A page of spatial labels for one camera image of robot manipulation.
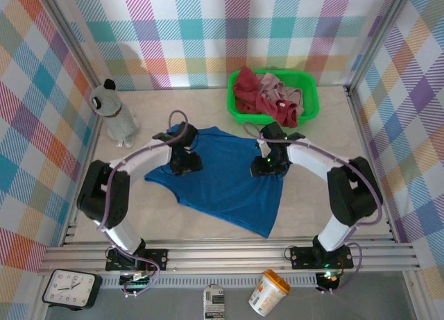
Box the green plastic basket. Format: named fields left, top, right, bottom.
left=227, top=69, right=320, bottom=126

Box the blue tank top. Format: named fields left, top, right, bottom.
left=144, top=124, right=284, bottom=239

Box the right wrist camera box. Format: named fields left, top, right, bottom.
left=259, top=123, right=286, bottom=142

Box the grey plush dog toy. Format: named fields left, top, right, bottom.
left=89, top=78, right=142, bottom=148

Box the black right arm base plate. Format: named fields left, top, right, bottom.
left=289, top=245, right=355, bottom=269

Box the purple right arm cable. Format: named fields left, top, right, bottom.
left=242, top=122, right=385, bottom=295

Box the aluminium side rail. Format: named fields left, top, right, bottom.
left=61, top=113, right=105, bottom=247
left=343, top=85, right=399, bottom=244

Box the white cup orange lid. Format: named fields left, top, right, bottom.
left=248, top=269, right=291, bottom=317

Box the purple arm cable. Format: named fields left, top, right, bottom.
left=242, top=122, right=385, bottom=295
left=96, top=110, right=191, bottom=299

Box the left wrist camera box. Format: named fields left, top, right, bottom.
left=176, top=124, right=199, bottom=147

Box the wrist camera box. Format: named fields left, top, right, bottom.
left=259, top=123, right=286, bottom=142
left=176, top=124, right=199, bottom=147

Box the red tank top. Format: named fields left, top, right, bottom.
left=232, top=66, right=300, bottom=128

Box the pink tank top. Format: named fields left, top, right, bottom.
left=258, top=72, right=305, bottom=116

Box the black alarm clock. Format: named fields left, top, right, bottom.
left=41, top=268, right=104, bottom=311

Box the white slotted cable duct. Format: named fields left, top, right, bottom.
left=100, top=276, right=320, bottom=289

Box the aluminium frame post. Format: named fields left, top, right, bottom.
left=344, top=0, right=416, bottom=92
left=34, top=0, right=107, bottom=92

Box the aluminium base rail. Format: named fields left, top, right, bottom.
left=37, top=242, right=421, bottom=276

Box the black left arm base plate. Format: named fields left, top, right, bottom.
left=105, top=247, right=169, bottom=271

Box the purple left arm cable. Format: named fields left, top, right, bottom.
left=96, top=110, right=191, bottom=299

